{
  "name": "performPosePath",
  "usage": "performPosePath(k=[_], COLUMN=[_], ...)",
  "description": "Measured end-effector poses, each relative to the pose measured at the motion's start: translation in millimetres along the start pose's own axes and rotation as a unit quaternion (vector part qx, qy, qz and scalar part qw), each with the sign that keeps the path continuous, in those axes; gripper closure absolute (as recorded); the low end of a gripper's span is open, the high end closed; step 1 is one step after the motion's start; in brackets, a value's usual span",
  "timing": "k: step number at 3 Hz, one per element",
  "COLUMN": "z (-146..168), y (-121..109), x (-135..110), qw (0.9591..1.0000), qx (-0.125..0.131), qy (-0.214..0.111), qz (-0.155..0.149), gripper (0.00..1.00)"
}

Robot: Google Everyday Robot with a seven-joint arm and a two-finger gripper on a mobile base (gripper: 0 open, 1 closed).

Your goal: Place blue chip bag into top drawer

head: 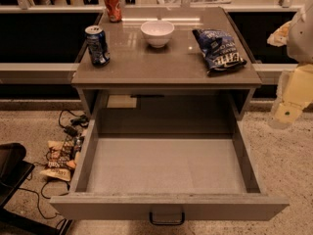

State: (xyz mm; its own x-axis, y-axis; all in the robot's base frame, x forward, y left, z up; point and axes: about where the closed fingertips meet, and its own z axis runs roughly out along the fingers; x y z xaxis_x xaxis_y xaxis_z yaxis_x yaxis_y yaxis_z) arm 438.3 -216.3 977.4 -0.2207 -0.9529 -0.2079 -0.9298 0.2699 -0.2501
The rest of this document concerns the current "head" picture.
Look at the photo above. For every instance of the black chair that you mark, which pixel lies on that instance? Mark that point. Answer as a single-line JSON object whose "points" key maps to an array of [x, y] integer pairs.
{"points": [[14, 170]]}

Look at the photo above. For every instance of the blue soda can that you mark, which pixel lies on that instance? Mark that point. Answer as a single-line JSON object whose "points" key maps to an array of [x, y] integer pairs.
{"points": [[97, 45]]}

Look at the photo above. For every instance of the orange soda can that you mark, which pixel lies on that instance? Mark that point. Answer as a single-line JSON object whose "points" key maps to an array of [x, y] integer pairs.
{"points": [[113, 10]]}

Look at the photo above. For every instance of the open grey top drawer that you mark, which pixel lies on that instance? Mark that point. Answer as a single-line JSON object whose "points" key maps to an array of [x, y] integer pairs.
{"points": [[166, 155]]}

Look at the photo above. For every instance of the black drawer handle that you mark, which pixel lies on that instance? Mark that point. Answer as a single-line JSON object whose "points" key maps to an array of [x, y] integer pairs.
{"points": [[168, 220]]}

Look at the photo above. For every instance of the snack bags on floor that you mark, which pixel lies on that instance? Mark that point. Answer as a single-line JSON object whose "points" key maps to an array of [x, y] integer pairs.
{"points": [[62, 158]]}

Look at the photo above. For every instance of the blue chip bag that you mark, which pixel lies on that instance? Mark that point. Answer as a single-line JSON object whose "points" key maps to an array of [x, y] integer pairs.
{"points": [[219, 50]]}

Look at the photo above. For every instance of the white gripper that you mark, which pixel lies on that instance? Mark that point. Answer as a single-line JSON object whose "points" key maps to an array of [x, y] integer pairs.
{"points": [[301, 39]]}

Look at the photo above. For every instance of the white ceramic bowl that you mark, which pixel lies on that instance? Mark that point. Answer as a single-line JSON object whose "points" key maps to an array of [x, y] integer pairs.
{"points": [[157, 33]]}

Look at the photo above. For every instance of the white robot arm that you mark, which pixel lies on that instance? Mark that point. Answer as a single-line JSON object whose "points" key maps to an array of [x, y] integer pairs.
{"points": [[300, 38]]}

